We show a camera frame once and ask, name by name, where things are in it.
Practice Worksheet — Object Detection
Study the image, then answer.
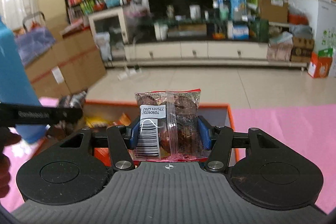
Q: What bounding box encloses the yellow egg cake packet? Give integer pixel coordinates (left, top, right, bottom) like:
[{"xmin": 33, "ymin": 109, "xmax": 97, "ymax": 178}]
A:
[{"xmin": 85, "ymin": 117, "xmax": 113, "ymax": 128}]

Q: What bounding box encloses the clear orange bread packet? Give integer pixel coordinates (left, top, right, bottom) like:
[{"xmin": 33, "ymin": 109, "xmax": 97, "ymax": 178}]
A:
[{"xmin": 113, "ymin": 113, "xmax": 131, "ymax": 126}]

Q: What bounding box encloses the clear dark jujube packet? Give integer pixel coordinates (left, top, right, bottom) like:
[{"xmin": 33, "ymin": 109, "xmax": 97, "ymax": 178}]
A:
[{"xmin": 130, "ymin": 89, "xmax": 211, "ymax": 161}]

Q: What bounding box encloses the blue thermos jug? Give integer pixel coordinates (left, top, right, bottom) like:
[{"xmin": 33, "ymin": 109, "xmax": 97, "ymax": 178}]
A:
[{"xmin": 0, "ymin": 17, "xmax": 48, "ymax": 144}]

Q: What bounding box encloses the orange cardboard box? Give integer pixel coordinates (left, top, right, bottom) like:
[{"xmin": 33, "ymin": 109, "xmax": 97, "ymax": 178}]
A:
[{"xmin": 33, "ymin": 97, "xmax": 239, "ymax": 166}]

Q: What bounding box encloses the large cardboard boxes stack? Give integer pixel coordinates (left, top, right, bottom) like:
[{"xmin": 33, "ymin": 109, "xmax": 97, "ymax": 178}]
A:
[{"xmin": 25, "ymin": 18, "xmax": 106, "ymax": 98}]

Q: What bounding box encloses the pink flowered tablecloth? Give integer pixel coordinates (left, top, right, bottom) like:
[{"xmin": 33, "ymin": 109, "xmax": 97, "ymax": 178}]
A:
[{"xmin": 1, "ymin": 104, "xmax": 335, "ymax": 213}]

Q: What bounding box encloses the white power strip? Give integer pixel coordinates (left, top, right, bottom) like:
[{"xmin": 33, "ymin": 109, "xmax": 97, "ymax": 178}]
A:
[{"xmin": 117, "ymin": 68, "xmax": 142, "ymax": 81}]

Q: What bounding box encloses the white glass door cabinet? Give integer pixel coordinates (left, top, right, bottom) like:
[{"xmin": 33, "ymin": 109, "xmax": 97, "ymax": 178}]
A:
[{"xmin": 88, "ymin": 7, "xmax": 129, "ymax": 62}]

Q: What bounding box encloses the white tv cabinet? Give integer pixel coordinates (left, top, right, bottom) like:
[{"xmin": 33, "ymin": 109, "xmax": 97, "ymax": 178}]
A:
[{"xmin": 105, "ymin": 16, "xmax": 308, "ymax": 70}]

